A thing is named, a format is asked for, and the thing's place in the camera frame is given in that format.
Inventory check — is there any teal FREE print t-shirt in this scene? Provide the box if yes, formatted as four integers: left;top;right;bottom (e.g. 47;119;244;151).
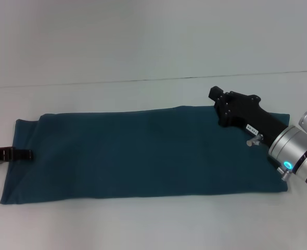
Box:
0;105;291;205

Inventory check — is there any right arm cable with plug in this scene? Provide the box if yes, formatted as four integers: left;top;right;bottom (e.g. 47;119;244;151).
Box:
246;133;293;182

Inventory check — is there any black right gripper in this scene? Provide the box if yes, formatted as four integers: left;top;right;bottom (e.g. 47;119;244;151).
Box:
209;85;289;147

